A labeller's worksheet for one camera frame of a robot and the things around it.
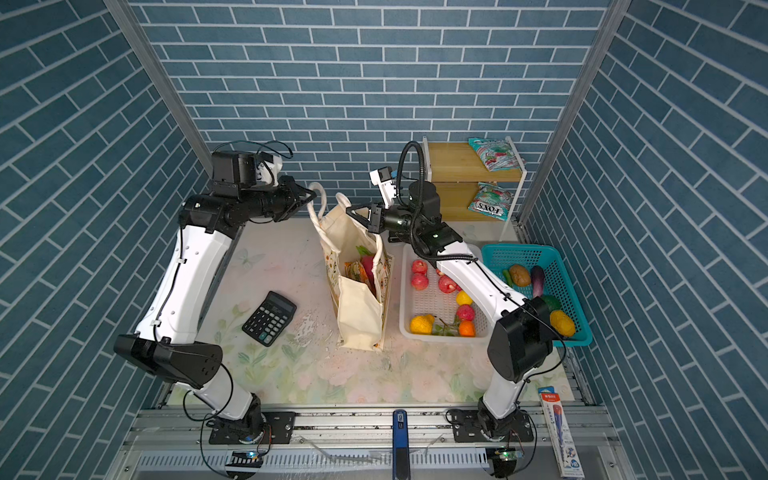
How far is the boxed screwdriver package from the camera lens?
2.26ft

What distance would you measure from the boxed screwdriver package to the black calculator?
30.6 inches

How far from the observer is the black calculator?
903mm
